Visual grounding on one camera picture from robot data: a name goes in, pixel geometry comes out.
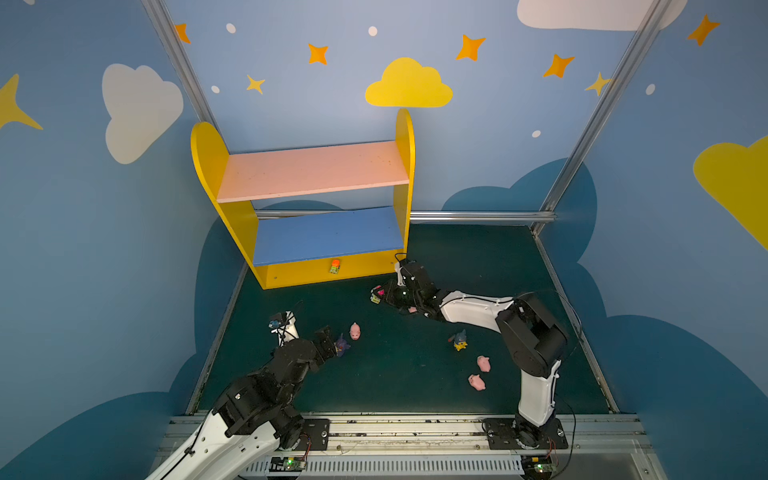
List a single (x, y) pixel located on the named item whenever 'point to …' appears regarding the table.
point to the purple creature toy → (341, 345)
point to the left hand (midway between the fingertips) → (323, 337)
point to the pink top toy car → (376, 294)
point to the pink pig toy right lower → (476, 382)
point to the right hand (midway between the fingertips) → (375, 288)
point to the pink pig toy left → (355, 331)
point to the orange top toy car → (335, 263)
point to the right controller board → (537, 466)
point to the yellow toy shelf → (286, 249)
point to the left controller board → (287, 464)
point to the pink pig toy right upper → (484, 363)
